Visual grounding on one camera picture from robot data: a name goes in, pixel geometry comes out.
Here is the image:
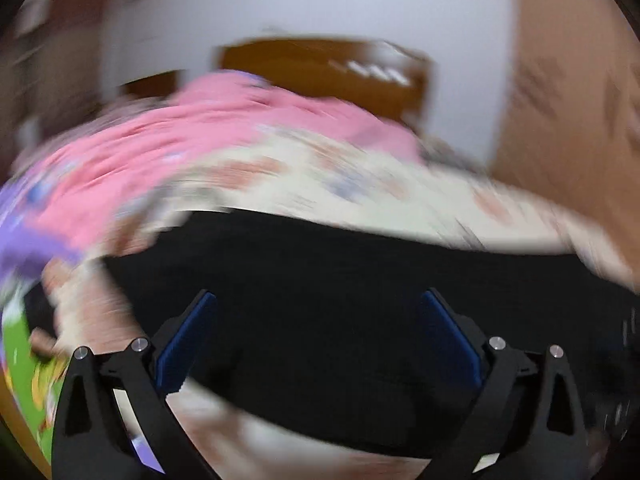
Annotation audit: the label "floral bed sheet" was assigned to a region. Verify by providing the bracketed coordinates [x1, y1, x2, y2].
[10, 125, 636, 480]

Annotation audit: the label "wooden headboard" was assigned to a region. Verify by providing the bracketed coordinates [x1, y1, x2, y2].
[216, 37, 432, 131]

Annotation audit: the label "purple cloth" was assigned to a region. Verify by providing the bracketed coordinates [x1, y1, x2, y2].
[0, 180, 86, 286]

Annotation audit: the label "black pants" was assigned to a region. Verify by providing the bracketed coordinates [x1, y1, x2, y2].
[22, 209, 640, 461]

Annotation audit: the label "green printed cloth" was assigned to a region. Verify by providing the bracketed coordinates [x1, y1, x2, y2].
[0, 310, 68, 466]

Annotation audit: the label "brown wooden wardrobe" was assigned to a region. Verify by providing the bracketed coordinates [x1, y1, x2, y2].
[492, 0, 640, 291]

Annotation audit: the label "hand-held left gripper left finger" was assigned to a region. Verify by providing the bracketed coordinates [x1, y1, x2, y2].
[51, 289, 221, 480]

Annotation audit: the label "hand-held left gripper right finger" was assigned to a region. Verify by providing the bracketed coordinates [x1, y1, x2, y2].
[419, 288, 588, 480]

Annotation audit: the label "pink blanket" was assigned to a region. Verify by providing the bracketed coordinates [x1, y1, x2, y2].
[15, 71, 421, 246]

